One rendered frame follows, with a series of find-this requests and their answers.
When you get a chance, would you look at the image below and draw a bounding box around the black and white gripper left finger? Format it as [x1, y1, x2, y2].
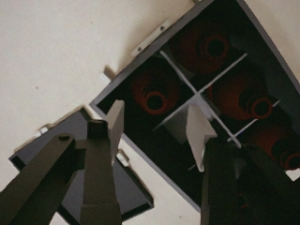
[0, 100, 125, 225]

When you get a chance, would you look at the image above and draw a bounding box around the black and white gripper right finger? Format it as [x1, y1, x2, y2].
[186, 105, 300, 225]

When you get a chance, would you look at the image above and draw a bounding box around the dark grey rectangular tray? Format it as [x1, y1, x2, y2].
[8, 107, 155, 225]

